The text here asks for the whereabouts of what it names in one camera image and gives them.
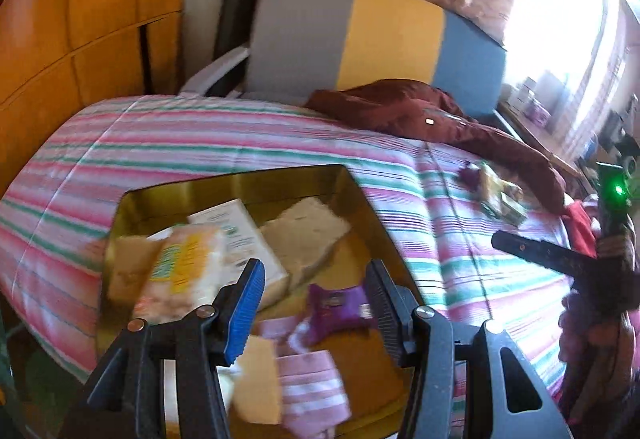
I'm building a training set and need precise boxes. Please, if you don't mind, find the gold tin box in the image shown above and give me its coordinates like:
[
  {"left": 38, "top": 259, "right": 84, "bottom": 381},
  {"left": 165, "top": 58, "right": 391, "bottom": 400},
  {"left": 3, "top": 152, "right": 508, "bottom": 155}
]
[{"left": 98, "top": 164, "right": 414, "bottom": 438}]

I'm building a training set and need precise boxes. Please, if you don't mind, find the white cosmetic carton box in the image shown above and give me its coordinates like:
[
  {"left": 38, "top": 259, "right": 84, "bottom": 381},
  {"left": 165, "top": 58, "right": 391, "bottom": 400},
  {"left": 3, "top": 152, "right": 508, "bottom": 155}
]
[{"left": 188, "top": 199, "right": 290, "bottom": 310}]

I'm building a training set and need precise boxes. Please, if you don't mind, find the purple snack packet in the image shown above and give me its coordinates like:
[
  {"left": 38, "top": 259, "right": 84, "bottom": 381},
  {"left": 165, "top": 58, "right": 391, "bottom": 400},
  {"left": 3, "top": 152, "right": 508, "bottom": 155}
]
[
  {"left": 458, "top": 162, "right": 482, "bottom": 192},
  {"left": 305, "top": 284, "right": 375, "bottom": 346}
]

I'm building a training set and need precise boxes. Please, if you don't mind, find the pink striped sock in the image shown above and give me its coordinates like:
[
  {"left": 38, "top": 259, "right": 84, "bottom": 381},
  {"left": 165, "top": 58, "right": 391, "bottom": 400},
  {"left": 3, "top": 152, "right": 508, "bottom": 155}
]
[{"left": 257, "top": 315, "right": 352, "bottom": 438}]

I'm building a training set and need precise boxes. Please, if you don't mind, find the wooden window shelf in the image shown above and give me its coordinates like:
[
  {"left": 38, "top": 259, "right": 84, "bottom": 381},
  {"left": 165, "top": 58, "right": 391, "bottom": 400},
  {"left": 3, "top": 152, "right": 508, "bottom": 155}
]
[{"left": 498, "top": 102, "right": 582, "bottom": 179}]

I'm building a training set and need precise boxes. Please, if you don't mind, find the purple box on shelf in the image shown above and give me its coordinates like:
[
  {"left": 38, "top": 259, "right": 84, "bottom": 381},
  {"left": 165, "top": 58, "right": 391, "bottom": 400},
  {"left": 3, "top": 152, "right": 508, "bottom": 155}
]
[{"left": 524, "top": 99, "right": 551, "bottom": 128}]

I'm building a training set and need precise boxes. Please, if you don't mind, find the maroon down jacket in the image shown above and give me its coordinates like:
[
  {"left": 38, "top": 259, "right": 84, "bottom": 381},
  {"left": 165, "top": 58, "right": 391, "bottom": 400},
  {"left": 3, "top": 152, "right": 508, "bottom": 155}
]
[{"left": 305, "top": 78, "right": 565, "bottom": 215}]

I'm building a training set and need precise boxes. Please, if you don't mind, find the striped pink green bedspread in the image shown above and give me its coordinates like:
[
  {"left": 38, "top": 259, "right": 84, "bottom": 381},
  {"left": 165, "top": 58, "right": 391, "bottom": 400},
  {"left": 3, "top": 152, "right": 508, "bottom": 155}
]
[{"left": 1, "top": 96, "right": 568, "bottom": 391}]

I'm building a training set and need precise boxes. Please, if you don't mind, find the grey yellow blue sofa chair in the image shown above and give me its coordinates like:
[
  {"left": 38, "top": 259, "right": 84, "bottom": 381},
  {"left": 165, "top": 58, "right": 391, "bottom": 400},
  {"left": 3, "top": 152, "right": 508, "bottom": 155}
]
[{"left": 180, "top": 0, "right": 506, "bottom": 118}]

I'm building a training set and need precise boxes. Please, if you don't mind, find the orange wooden wardrobe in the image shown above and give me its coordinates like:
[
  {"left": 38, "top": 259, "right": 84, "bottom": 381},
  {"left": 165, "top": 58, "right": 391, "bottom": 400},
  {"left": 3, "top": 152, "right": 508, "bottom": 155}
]
[{"left": 1, "top": 0, "right": 183, "bottom": 188}]

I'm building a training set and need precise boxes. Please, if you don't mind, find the black rolled mat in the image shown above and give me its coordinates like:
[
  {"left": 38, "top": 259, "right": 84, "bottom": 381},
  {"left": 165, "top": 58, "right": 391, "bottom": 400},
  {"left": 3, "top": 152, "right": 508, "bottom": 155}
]
[{"left": 213, "top": 0, "right": 257, "bottom": 59}]

